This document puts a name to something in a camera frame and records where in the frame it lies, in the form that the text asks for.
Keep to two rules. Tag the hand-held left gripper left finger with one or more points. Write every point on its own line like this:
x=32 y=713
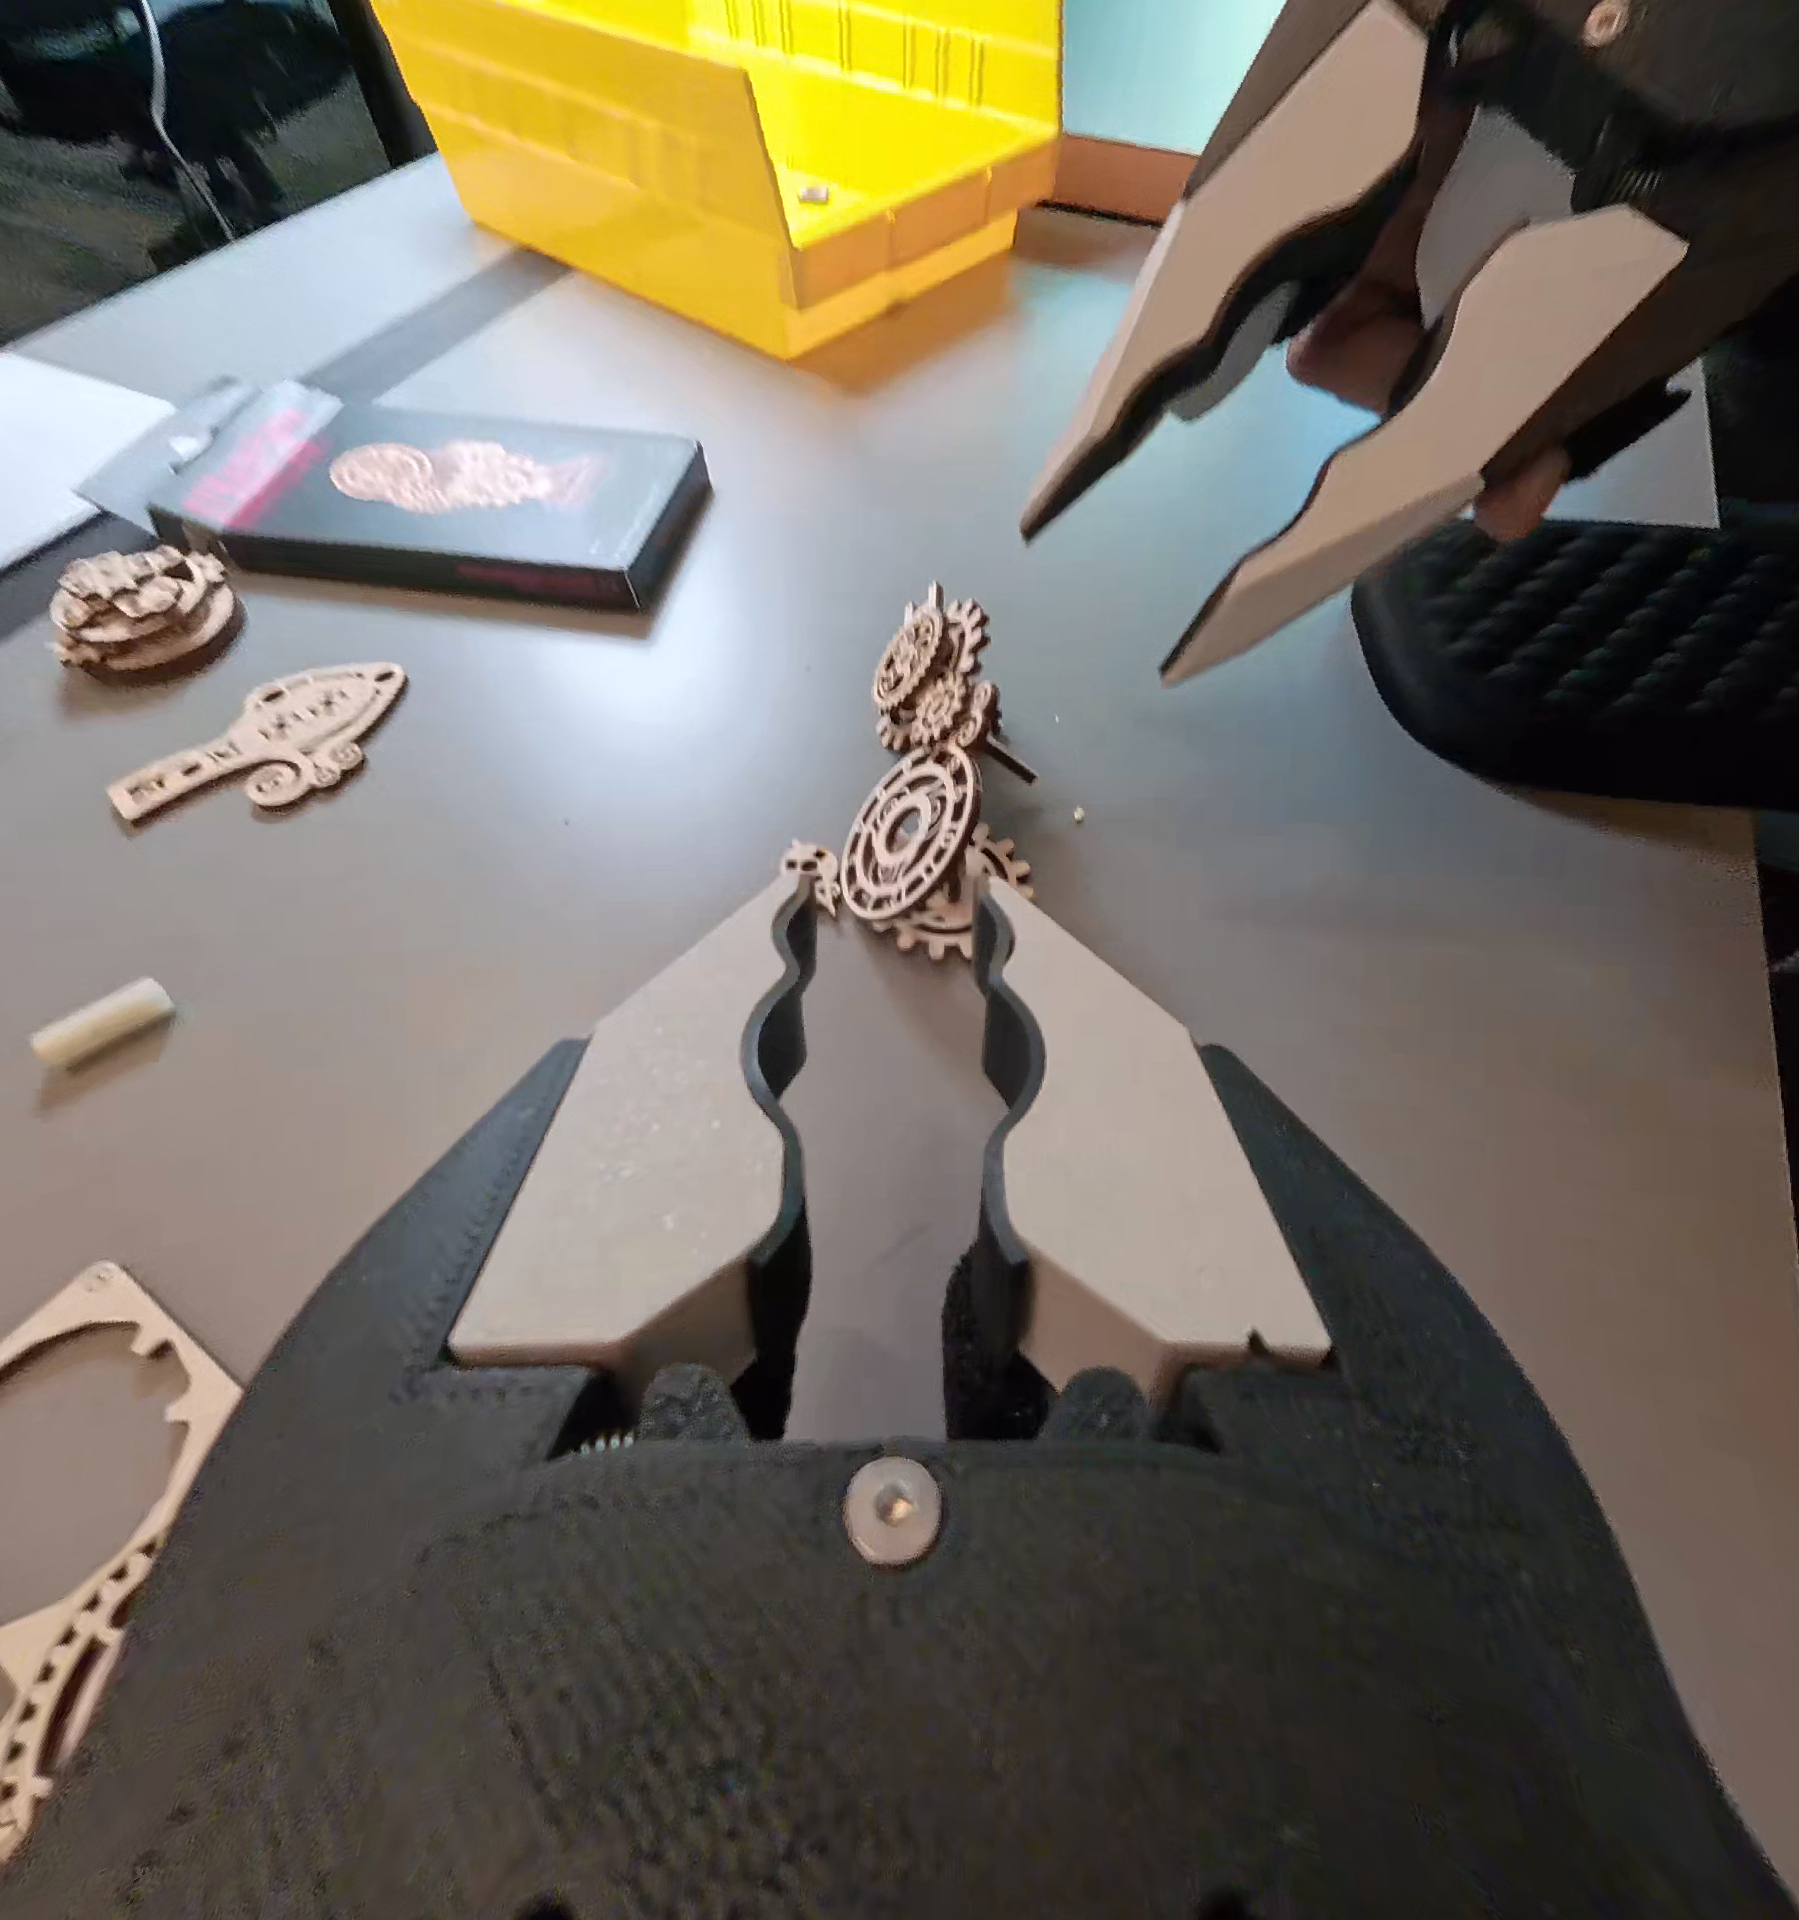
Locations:
x=629 y=1186

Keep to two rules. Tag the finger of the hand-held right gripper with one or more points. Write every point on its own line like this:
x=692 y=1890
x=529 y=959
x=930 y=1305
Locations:
x=1529 y=346
x=1258 y=166

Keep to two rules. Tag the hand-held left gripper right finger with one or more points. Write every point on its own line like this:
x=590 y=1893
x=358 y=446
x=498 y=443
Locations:
x=1153 y=1186

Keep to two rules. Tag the wooden gear assembly with pegs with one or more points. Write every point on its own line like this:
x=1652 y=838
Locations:
x=915 y=825

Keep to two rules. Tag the wooden puzzle sheet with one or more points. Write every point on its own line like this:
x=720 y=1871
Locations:
x=66 y=1650

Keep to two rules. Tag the person's right hand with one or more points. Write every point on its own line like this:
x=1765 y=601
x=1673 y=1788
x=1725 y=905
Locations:
x=1356 y=355

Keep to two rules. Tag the wood-edged grey table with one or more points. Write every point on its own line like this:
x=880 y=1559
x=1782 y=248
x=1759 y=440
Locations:
x=1139 y=76

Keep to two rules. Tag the black textured seat cushion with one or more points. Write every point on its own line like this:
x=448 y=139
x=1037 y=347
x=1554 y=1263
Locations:
x=1619 y=660

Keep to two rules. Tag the small white cylinder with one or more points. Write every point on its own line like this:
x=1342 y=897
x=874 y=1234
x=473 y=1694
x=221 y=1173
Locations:
x=100 y=1023

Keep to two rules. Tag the ornate wooden teardrop piece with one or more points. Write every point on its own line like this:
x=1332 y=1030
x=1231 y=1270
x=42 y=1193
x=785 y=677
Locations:
x=299 y=737

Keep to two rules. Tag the yellow plastic bin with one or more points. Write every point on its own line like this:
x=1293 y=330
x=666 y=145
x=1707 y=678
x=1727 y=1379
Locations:
x=613 y=150

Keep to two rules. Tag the black puzzle box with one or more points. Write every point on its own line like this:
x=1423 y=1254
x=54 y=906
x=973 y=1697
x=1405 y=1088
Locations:
x=435 y=504

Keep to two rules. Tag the small stacked wooden gear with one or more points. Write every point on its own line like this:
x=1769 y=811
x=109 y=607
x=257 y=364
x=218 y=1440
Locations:
x=142 y=607

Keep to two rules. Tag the white metal stand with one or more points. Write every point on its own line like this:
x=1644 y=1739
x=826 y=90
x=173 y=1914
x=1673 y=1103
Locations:
x=30 y=449

